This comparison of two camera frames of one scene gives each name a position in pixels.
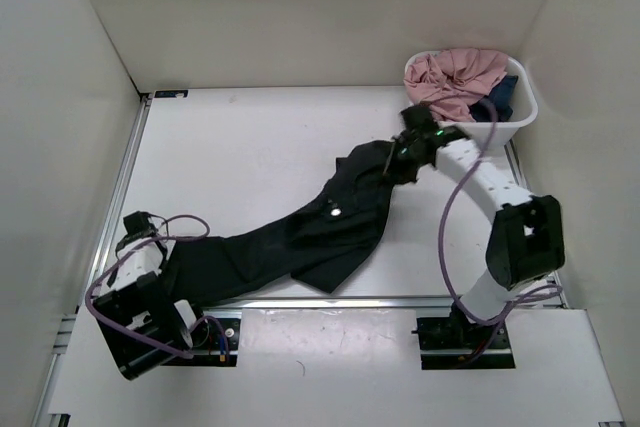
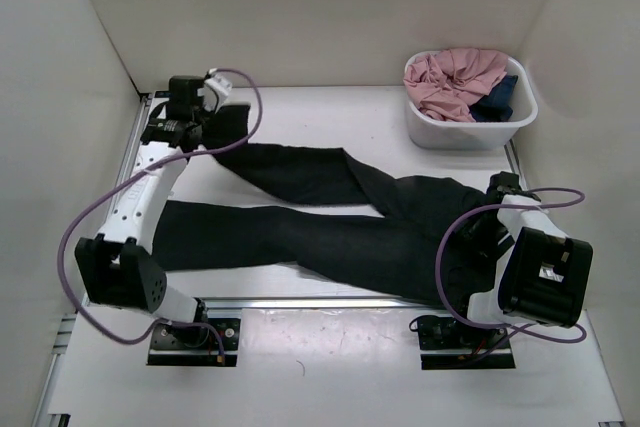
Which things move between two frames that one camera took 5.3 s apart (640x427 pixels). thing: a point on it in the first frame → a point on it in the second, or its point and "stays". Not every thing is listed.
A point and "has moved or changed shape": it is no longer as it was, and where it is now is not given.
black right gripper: x=399 y=143 → x=489 y=248
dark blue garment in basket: x=500 y=95 stays
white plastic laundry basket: x=498 y=134 stays
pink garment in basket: x=449 y=81 stays
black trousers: x=326 y=242 has moved or changed shape
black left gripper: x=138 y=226 → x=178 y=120
